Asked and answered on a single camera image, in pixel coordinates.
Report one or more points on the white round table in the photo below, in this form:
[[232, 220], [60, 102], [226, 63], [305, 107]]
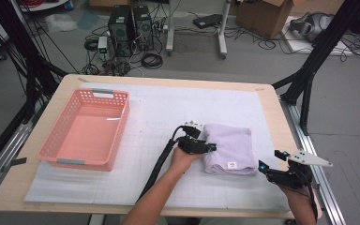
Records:
[[50, 6]]

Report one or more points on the lilac printed towel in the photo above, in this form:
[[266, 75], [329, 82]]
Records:
[[231, 146]]

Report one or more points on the white rolling stand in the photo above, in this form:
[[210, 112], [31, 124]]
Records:
[[170, 31]]

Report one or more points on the person's left hand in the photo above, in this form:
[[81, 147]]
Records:
[[181, 162]]

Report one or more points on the black computer tower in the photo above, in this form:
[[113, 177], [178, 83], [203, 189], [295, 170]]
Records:
[[143, 25], [120, 28]]

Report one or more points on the teal sheet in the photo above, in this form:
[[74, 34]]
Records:
[[89, 19]]

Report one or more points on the large open cardboard box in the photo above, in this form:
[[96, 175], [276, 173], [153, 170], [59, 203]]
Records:
[[262, 15]]

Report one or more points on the grey rail bracket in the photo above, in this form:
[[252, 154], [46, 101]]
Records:
[[18, 162]]

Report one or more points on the black flat box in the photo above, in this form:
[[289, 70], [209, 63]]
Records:
[[206, 21]]

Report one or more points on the brown tape piece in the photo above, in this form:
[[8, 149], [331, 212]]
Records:
[[82, 80], [259, 89]]

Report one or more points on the person's right hand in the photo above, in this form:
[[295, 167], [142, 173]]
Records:
[[298, 195]]

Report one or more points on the white power strip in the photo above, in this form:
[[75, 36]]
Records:
[[162, 28]]

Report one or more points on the clear plastic bag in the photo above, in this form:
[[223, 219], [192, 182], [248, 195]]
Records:
[[59, 22]]

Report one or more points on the white floor board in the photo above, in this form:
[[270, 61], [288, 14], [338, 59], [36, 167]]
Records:
[[300, 47]]

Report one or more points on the brown cardboard box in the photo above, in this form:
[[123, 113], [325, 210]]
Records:
[[106, 2], [318, 4]]

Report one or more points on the grey rounded device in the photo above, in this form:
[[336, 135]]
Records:
[[312, 25]]

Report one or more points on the black metal stand frame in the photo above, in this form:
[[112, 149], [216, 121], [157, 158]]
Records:
[[28, 56], [322, 47]]

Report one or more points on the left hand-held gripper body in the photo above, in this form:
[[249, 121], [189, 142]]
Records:
[[192, 145]]

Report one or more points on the aluminium rail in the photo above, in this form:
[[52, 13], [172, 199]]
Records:
[[307, 143], [6, 156]]

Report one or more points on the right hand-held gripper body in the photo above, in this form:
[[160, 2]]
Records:
[[293, 178]]

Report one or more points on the small white box green light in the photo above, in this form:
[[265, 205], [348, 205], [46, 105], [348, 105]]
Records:
[[102, 43]]

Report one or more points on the pink plastic basket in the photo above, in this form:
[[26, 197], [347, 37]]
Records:
[[84, 137]]

